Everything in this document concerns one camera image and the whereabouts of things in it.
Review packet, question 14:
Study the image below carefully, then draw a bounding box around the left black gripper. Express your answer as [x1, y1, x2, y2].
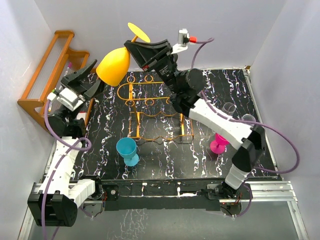
[61, 60, 108, 121]

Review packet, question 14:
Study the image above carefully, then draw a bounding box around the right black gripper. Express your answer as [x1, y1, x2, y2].
[126, 39, 182, 95]

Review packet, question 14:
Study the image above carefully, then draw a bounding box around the yellow plastic wine glass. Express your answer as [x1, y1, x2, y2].
[95, 22, 151, 87]

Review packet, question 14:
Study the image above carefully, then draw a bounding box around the blue plastic wine glass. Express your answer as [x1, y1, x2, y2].
[116, 137, 139, 167]

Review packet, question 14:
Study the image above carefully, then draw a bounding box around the clear wine glass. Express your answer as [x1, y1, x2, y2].
[241, 114, 256, 126]
[221, 102, 237, 116]

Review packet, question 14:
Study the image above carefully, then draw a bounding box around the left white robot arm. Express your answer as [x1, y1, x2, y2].
[27, 60, 105, 228]

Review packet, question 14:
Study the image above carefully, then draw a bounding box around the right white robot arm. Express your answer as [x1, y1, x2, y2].
[124, 40, 266, 199]

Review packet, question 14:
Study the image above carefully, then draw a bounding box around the orange wooden shelf rack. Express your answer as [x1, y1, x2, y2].
[17, 30, 90, 130]

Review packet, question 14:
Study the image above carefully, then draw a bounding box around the magenta plastic wine glass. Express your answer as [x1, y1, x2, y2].
[209, 133, 229, 154]

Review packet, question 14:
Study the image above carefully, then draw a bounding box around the small white red box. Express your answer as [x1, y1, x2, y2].
[76, 112, 87, 120]

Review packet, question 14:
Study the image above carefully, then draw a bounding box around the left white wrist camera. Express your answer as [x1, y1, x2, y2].
[47, 87, 85, 112]

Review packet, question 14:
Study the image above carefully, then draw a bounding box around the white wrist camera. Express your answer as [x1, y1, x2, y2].
[47, 87, 85, 112]
[171, 28, 197, 55]

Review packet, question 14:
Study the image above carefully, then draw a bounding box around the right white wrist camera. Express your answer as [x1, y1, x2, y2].
[171, 28, 197, 55]

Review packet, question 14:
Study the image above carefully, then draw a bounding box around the gold wire wine glass rack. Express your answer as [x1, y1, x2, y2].
[116, 71, 195, 143]

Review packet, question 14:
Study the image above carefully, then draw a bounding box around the black base rail with electronics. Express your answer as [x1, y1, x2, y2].
[84, 178, 253, 214]

